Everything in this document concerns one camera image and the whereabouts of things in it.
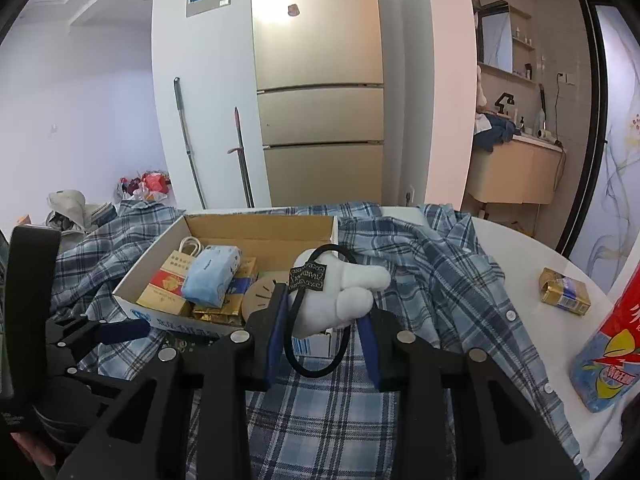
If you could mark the person's left hand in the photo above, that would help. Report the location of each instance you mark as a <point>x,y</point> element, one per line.
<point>32,452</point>

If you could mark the black faucet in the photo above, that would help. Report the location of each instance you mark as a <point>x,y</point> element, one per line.
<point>502,102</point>

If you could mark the beige round slotted disc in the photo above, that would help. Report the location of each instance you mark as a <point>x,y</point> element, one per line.
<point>257,300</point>

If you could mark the blue plaid shirt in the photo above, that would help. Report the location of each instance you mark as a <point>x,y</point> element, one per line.
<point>425,270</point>

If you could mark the red and blue snack bag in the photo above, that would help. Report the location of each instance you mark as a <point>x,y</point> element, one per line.
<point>610,360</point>

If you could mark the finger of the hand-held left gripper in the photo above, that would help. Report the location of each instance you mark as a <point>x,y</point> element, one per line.
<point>95,382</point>
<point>125,330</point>

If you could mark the bathroom mirror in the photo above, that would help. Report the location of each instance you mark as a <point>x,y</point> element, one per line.
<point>497,40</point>

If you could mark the grey cloth bag pile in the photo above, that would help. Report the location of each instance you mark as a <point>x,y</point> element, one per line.
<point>70,205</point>

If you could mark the gold refrigerator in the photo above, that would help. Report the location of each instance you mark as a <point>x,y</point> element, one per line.
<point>320,110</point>

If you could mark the cardboard box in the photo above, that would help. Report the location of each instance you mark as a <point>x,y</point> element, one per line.
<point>260,232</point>

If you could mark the white wall outlet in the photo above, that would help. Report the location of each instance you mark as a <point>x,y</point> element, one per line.
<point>566,78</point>

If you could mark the blue clothes heap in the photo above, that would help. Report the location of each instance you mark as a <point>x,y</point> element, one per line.
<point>495,132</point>

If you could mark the gold cardboard packet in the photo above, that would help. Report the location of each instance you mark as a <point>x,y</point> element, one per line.
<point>565,292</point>

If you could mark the red and yellow packet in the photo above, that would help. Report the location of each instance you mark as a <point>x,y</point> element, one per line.
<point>160,290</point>

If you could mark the dark printed leaflet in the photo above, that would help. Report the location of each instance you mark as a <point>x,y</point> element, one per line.
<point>190,344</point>

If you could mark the white hair dryer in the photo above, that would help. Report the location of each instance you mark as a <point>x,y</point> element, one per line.
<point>545,135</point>

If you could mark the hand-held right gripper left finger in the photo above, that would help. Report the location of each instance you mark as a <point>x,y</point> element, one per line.
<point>275,340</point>

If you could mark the low wall outlet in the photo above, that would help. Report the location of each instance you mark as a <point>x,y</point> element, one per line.
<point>412,196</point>

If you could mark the patterned glass sliding door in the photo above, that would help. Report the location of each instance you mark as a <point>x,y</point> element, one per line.
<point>620,160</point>

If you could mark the shiny gold foil packet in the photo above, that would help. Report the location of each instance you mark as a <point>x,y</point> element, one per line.
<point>215,315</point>

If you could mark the small fridge magnet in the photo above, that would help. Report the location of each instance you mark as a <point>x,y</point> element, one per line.
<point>292,9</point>

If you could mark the pile of red bags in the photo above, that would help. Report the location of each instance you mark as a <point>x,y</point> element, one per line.
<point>150,182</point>

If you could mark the yellow and blue packet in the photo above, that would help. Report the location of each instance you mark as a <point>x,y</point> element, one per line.
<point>243,280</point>

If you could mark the wooden vanity cabinet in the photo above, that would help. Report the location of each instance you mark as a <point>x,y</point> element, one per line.
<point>515,170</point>

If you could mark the light blue tissue pack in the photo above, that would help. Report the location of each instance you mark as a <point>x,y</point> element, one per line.
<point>210,275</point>

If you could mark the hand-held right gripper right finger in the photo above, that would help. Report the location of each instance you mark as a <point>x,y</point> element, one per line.
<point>372,355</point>

